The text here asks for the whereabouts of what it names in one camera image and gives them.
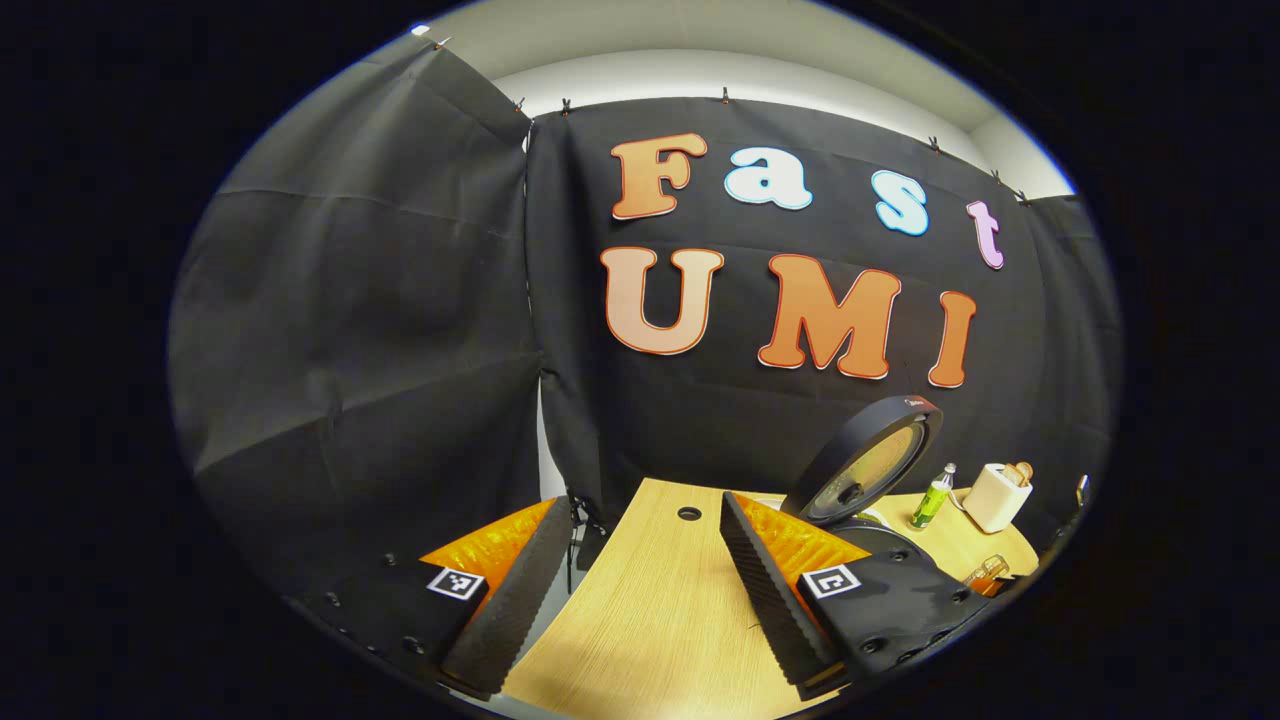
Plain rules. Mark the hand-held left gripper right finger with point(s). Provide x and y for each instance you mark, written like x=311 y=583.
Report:
x=770 y=600

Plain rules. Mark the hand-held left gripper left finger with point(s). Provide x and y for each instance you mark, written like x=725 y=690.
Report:
x=515 y=600

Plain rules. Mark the dark grey rice cooker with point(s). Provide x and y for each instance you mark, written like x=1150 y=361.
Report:
x=870 y=470

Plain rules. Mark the white toaster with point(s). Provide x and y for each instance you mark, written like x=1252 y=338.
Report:
x=990 y=502

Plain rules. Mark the green drink bottle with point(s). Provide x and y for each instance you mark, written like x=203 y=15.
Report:
x=932 y=503

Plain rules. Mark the black backdrop cloth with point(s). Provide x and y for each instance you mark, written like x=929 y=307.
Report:
x=350 y=350

